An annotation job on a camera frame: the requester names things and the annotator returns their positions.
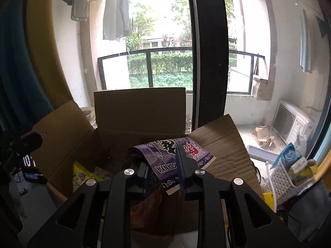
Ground torn cardboard scraps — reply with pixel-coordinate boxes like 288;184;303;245
252;125;276;149

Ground blue packet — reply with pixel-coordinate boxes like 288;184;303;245
278;143;302;166

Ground purple snack packet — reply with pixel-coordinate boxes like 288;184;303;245
128;137;216;195

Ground black balcony railing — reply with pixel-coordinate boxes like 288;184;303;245
97;47;265;95

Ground orange snack packet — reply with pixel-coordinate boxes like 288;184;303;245
129;186;181;233

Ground outdoor air conditioner unit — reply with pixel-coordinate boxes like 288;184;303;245
273;99;316;145

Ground cardboard box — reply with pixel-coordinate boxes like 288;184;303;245
21;87;263;238

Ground yellow curtain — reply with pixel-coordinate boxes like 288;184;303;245
26;0;74;110
312;152;331;184

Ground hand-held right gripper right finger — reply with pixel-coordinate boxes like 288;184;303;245
176;145;302;248

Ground tablet with clock display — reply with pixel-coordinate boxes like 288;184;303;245
21;154;47;185

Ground yellow snack packet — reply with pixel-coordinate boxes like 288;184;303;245
72;161;112;194

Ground white plastic tray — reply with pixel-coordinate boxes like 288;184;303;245
246;145;281;167

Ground yellow green packet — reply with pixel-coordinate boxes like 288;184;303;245
288;157;318;186

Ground teal curtain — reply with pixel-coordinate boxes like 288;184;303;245
0;0;55;135

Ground white plastic basket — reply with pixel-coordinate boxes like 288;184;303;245
269;157;320;205

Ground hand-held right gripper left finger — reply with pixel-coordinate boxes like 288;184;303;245
27;160;153;248

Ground white basin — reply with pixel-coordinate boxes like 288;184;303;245
79;106;96;130

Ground white hanging shirt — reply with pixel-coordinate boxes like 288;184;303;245
103;0;133;41

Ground black door frame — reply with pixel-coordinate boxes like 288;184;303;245
186;0;229;132

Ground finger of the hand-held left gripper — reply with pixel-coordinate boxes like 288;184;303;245
16;132;43;153

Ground grey hanging cloth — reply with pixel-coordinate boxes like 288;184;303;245
70;0;90;22

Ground flat cardboard piece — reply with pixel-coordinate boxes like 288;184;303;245
251;76;275;101

